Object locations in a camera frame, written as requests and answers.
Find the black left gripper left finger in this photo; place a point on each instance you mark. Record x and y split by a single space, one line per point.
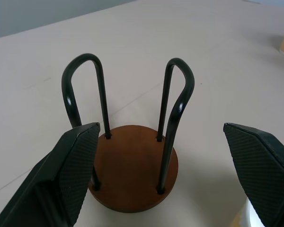
61 175

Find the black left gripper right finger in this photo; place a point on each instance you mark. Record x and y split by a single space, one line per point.
258 165

